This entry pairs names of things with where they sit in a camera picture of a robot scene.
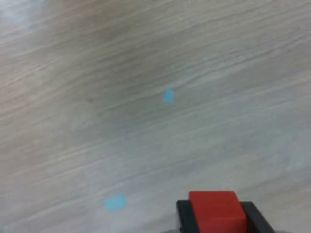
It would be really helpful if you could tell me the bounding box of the blue tape patch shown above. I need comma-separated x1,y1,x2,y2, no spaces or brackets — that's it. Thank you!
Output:
163,88,175,103
102,194,128,211

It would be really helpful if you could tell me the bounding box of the red wooden cube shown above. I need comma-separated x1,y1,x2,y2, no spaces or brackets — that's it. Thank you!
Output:
189,191,248,233

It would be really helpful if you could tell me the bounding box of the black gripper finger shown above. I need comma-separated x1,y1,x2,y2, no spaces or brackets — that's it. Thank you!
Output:
240,201,276,233
176,200,201,233

